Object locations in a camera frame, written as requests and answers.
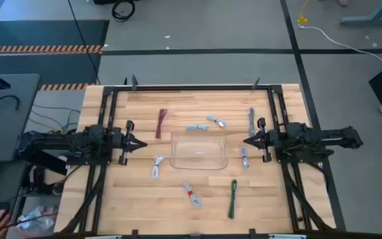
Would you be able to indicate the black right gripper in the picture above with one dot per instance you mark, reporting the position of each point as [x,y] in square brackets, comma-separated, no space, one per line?
[262,124]

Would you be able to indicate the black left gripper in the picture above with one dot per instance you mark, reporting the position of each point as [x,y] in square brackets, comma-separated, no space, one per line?
[128,127]

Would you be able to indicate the clear plastic tray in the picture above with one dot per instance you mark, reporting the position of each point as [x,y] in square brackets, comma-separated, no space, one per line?
[199,156]

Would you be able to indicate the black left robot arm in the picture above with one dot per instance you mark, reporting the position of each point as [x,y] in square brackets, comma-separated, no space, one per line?
[78,141]

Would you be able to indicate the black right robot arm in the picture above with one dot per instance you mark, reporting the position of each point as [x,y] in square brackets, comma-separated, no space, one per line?
[310,137]

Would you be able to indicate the black spike clamp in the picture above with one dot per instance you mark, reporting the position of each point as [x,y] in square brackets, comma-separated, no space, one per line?
[256,84]
[134,83]

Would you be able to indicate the black power adapter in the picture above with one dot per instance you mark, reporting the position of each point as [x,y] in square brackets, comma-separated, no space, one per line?
[38,179]

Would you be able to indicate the crumpled clear plastic bag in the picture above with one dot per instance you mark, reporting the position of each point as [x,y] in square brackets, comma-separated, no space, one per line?
[36,220]

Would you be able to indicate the yellow plug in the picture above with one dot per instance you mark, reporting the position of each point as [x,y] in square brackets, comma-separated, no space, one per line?
[302,21]

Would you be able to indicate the grey desk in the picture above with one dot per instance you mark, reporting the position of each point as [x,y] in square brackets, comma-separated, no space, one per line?
[2,132]

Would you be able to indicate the black hazard-striped mat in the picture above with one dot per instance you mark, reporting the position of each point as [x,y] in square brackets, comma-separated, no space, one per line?
[45,33]

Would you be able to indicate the blue-grey table leg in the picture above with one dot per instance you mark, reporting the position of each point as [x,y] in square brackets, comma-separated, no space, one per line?
[370,20]

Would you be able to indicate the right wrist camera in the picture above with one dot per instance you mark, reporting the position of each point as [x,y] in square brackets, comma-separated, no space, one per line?
[271,139]

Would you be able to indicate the small black bracket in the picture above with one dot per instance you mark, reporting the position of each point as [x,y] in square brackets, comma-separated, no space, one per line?
[125,82]

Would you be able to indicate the white bracket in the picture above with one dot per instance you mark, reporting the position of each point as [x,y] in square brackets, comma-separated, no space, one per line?
[287,236]
[104,237]

